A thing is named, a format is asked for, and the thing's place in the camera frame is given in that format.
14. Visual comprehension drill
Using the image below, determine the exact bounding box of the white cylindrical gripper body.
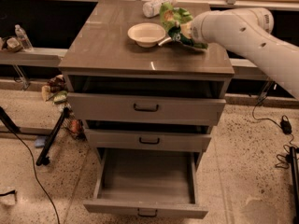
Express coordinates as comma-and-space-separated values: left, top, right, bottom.
191, 11, 222, 44

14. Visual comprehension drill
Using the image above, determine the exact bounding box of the green rice chip bag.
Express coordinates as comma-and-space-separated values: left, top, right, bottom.
159, 2, 208, 49

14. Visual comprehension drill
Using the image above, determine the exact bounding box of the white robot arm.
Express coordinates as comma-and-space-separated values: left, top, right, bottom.
191, 7, 299, 99

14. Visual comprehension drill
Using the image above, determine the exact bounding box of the grey drawer cabinet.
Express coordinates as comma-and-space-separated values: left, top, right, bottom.
58, 0, 235, 170

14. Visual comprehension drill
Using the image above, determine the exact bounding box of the top grey drawer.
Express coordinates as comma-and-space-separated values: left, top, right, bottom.
67, 92, 226, 126

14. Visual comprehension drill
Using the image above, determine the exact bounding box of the grey drawer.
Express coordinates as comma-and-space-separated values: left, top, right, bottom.
67, 92, 226, 126
84, 148, 207, 219
85, 129, 211, 152

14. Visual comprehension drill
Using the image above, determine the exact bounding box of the middle grey drawer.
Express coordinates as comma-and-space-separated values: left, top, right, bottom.
85, 129, 211, 152

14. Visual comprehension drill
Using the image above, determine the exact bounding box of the bottom grey drawer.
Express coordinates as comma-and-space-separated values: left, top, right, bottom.
84, 148, 207, 219

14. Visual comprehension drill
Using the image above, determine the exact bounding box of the black power adapter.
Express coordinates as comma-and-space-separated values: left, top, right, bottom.
280, 115, 292, 134

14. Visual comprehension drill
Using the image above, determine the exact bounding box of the black stand right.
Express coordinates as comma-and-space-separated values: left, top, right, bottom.
289, 147, 299, 224

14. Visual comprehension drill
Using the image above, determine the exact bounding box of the pile of snack bags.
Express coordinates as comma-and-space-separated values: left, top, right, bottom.
41, 75, 86, 140

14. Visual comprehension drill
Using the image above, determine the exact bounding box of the clear water bottle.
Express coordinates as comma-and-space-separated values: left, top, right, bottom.
15, 24, 34, 51

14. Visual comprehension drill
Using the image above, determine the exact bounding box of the brown basket with items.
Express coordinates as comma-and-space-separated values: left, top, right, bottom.
0, 36, 22, 52

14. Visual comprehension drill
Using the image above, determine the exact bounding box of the blue sponge on floor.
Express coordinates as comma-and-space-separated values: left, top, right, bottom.
35, 136, 47, 148

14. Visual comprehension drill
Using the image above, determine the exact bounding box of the black tripod leg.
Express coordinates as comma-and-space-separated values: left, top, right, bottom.
36, 107, 69, 166

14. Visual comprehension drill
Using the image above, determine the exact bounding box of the black floor cable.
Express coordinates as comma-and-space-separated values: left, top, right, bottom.
0, 121, 62, 224

